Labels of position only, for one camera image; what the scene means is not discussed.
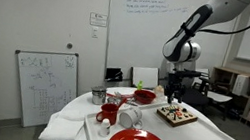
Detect round grey wall knob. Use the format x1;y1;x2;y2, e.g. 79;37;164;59
66;42;75;51

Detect red bowl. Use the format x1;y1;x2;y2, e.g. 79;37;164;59
132;88;158;106

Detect grey office chair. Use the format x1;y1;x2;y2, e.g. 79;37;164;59
154;57;217;111

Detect white mug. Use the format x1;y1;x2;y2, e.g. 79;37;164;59
117;104;146;131

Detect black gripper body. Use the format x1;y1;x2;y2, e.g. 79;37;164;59
163;73;189;99

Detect wooden button board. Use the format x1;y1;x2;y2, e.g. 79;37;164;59
154;101;200;132

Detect small framed whiteboard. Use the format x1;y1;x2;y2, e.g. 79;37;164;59
3;43;85;135

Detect white light switch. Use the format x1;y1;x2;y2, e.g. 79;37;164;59
91;26;100;39

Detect white folded cloth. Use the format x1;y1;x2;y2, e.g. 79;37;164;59
37;106;88;140

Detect small green bottle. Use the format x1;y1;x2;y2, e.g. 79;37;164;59
136;79;144;91

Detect large wall whiteboard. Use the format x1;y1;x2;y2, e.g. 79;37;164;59
96;0;243;97

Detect clear cup with beige contents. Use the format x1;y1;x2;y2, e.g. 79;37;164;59
152;84;167;103

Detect metal and red utensils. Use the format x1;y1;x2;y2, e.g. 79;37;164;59
104;89;141;111

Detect red mug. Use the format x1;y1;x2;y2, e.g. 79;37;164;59
94;100;122;127

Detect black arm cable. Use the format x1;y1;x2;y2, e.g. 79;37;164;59
200;0;250;41

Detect white box on shelf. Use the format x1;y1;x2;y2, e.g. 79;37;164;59
230;72;250;99

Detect white wall sign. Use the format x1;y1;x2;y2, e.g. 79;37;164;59
88;11;110;29

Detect small white bottle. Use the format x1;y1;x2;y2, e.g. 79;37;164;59
98;117;113;138

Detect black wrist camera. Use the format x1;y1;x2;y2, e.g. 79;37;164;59
168;66;204;82

